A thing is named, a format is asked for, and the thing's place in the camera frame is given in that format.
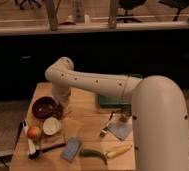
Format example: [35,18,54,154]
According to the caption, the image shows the black office chair left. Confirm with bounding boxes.
[14,0,41,10]

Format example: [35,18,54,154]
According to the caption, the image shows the grey blue cloth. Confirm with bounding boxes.
[108,123,132,141]

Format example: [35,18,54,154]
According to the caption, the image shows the wooden block brush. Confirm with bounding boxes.
[40,135,66,153]

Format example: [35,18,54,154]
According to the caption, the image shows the yellow corn cob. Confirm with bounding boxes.
[106,145,131,159]

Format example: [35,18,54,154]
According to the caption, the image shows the white paper cup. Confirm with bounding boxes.
[42,117,62,136]

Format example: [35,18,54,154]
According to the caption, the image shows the black office chair right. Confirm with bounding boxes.
[159,0,189,21]

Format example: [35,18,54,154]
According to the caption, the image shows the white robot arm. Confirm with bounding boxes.
[45,57,189,171]

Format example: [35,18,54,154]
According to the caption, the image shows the red yellow apple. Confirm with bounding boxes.
[27,126,41,140]

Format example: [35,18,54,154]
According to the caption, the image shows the metal fork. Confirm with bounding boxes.
[99,112,115,137]

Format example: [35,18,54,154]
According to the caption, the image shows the blue sponge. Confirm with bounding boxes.
[61,137,81,162]

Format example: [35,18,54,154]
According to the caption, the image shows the black office chair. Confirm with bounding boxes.
[14,0,41,10]
[159,0,189,21]
[117,0,146,23]

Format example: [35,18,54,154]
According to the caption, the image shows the white black handled brush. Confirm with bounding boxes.
[22,120,40,160]

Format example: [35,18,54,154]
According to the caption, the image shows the metal cup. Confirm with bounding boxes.
[120,106,132,122]

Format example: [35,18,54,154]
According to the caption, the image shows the dark red bowl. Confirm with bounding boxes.
[32,96,56,119]

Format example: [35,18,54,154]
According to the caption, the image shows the green plastic tray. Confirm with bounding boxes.
[95,74,142,108]

